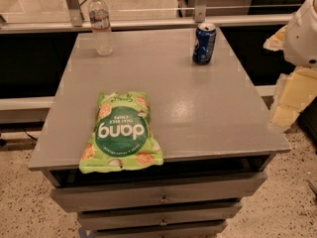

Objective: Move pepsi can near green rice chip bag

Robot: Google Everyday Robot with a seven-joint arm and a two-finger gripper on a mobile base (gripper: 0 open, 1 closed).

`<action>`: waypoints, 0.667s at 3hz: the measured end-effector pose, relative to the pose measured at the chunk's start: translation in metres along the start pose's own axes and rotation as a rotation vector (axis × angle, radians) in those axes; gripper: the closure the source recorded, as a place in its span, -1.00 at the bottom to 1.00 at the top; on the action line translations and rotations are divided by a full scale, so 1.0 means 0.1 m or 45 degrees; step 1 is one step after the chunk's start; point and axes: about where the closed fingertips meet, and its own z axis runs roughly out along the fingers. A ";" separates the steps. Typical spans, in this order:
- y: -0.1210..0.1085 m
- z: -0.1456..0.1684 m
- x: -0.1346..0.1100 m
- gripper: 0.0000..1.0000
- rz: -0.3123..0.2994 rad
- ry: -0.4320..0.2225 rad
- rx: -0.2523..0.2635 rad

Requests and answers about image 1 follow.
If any grey drawer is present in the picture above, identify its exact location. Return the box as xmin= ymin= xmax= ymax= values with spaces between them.
xmin=52 ymin=172 xmax=266 ymax=212
xmin=95 ymin=221 xmax=227 ymax=238
xmin=78 ymin=201 xmax=242 ymax=230

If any metal railing frame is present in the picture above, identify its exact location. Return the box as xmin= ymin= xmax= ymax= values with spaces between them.
xmin=0 ymin=0 xmax=304 ymax=34

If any top grey drawer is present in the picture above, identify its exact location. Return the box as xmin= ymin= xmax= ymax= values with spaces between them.
xmin=52 ymin=172 xmax=266 ymax=212

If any bottom grey drawer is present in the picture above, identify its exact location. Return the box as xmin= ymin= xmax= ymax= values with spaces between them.
xmin=95 ymin=221 xmax=227 ymax=238

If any blue pepsi can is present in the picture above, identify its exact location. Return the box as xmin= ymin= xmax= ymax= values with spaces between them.
xmin=192 ymin=23 xmax=217 ymax=64

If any black cable on floor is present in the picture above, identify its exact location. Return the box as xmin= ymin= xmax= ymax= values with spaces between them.
xmin=21 ymin=126 xmax=40 ymax=143

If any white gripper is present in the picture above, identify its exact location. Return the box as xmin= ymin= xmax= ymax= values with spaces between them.
xmin=264 ymin=0 xmax=317 ymax=129

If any green rice chip bag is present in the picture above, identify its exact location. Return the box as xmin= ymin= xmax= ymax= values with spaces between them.
xmin=79 ymin=91 xmax=163 ymax=174

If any grey drawer cabinet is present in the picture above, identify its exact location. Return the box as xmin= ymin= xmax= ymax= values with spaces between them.
xmin=28 ymin=27 xmax=292 ymax=238

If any clear plastic water bottle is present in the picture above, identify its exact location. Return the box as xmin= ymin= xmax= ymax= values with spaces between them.
xmin=88 ymin=0 xmax=113 ymax=56

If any middle grey drawer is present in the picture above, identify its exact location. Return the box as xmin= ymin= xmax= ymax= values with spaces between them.
xmin=78 ymin=201 xmax=242 ymax=230

